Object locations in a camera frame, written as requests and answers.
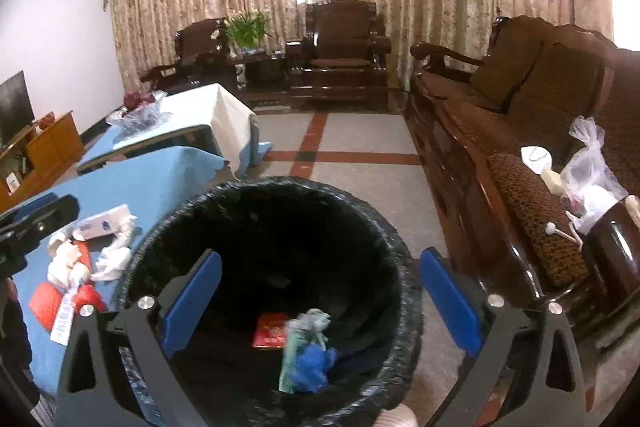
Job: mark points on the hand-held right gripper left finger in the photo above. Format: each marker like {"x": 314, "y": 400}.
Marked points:
{"x": 192, "y": 302}

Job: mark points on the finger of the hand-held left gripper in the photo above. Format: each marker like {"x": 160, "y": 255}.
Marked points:
{"x": 50, "y": 217}
{"x": 35, "y": 203}

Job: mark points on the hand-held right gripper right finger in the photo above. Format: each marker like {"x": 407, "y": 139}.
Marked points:
{"x": 447, "y": 297}

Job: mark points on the white blue cardboard box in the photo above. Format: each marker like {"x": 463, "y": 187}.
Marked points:
{"x": 102, "y": 222}

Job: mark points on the black trash bin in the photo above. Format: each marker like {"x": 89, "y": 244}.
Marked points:
{"x": 280, "y": 252}

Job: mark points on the small white box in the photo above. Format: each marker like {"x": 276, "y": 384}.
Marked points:
{"x": 12, "y": 183}

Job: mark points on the white red crumpled wrapper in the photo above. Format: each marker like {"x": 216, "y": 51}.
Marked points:
{"x": 67, "y": 259}

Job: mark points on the wooden television cabinet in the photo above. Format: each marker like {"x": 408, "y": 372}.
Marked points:
{"x": 55, "y": 147}

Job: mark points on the crumpled white tissue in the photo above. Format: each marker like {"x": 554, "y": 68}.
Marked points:
{"x": 115, "y": 252}

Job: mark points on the red paper packet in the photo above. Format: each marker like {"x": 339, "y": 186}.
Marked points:
{"x": 267, "y": 332}

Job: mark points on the small red ornament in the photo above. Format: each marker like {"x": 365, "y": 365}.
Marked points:
{"x": 46, "y": 120}

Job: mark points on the red mesh wrapper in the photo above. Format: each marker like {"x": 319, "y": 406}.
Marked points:
{"x": 92, "y": 299}

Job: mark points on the black television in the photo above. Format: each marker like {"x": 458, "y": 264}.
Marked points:
{"x": 15, "y": 107}

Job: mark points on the crumpled grey green paper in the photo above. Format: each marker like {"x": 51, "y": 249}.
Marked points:
{"x": 305, "y": 324}

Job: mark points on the brown patterned seat cushion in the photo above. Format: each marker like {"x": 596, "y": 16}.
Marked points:
{"x": 535, "y": 217}

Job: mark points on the glass fruit bowl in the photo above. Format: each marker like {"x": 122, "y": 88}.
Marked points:
{"x": 140, "y": 119}

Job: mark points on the crumpled blue glove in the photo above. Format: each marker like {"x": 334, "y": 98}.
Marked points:
{"x": 312, "y": 367}

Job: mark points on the red apple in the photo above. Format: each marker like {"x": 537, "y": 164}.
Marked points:
{"x": 133, "y": 100}
{"x": 148, "y": 98}

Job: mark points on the clear plastic bag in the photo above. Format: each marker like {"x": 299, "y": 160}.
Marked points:
{"x": 590, "y": 177}

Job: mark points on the blue white tablecloth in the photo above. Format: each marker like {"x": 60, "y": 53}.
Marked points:
{"x": 210, "y": 107}

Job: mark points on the dark wooden armchair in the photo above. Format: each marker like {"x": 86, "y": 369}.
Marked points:
{"x": 340, "y": 37}
{"x": 195, "y": 52}

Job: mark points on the dark wooden sofa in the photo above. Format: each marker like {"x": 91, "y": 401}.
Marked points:
{"x": 530, "y": 82}

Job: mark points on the dark wooden side table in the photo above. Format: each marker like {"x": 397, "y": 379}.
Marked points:
{"x": 260, "y": 67}

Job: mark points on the green potted plant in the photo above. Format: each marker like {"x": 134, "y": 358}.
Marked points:
{"x": 245, "y": 29}

